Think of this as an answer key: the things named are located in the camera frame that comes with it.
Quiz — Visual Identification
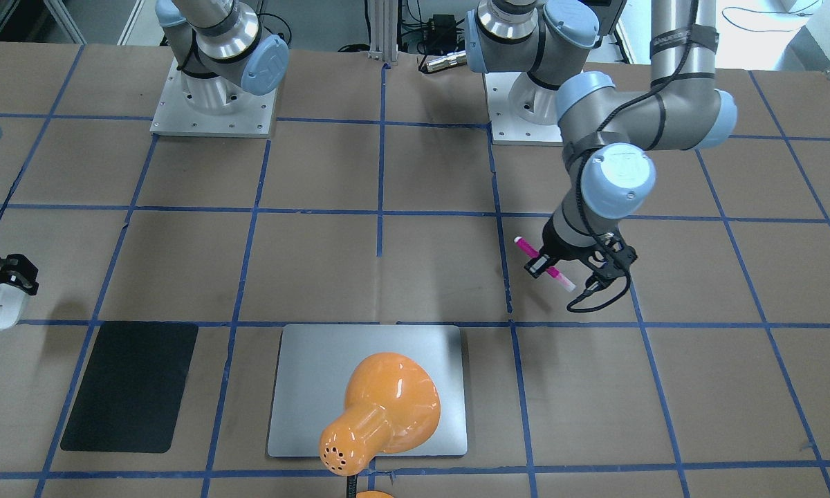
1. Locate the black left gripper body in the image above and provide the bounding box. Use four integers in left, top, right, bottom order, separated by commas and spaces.
524, 221, 638, 294

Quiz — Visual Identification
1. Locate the white computer mouse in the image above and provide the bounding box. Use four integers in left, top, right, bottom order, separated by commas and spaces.
0, 284, 30, 331

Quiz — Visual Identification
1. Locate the pink highlighter pen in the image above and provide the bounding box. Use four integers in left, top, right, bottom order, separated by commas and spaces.
514, 237, 576, 291

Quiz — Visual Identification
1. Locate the black mousepad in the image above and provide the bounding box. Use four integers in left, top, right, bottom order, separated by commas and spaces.
59, 321, 198, 454

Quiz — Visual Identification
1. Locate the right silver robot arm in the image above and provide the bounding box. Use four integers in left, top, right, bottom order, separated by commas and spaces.
0, 1, 291, 297

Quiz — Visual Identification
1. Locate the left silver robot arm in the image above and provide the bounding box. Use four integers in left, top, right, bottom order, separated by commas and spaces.
463, 1, 737, 291

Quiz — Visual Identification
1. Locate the orange desk lamp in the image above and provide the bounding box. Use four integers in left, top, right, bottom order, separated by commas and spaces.
318, 352, 441, 497

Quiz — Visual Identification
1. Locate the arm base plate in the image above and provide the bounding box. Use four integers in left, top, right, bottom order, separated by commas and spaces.
483, 72, 563, 146
149, 60, 278, 139

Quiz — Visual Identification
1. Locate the aluminium frame post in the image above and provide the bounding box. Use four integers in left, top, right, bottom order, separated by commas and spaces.
364, 1, 401, 67

